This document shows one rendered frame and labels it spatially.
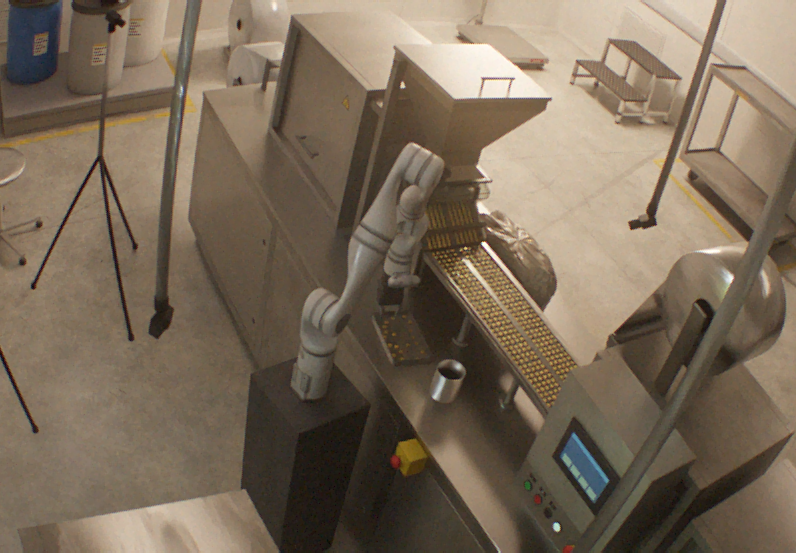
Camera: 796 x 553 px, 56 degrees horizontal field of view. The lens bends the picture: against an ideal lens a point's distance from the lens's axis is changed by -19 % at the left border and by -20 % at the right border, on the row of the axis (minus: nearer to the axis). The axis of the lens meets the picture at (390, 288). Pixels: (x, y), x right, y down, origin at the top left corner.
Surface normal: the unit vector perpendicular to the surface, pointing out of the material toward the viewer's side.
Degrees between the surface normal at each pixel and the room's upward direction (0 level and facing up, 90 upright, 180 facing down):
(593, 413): 90
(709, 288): 90
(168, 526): 0
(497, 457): 0
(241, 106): 0
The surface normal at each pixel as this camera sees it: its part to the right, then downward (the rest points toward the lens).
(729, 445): 0.20, -0.75
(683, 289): -0.87, 0.16
